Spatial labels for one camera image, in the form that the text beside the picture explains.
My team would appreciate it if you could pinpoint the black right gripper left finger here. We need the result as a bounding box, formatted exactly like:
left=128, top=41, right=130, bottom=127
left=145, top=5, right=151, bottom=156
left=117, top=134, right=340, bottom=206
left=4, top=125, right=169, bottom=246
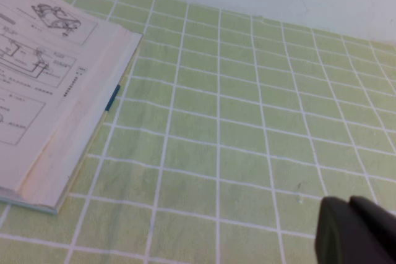
left=314, top=197, right=396, bottom=264

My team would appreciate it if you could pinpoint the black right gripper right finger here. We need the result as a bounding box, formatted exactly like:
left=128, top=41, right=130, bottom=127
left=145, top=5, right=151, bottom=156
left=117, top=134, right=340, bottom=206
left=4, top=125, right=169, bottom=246
left=350, top=195, right=396, bottom=255

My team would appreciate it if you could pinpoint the technical book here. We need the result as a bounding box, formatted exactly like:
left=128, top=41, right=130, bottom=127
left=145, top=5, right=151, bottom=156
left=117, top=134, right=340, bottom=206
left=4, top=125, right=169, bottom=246
left=0, top=0, right=144, bottom=215

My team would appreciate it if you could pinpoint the green checked tablecloth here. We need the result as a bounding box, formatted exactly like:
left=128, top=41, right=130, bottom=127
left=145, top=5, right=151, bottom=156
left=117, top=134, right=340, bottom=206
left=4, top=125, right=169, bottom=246
left=0, top=0, right=396, bottom=264

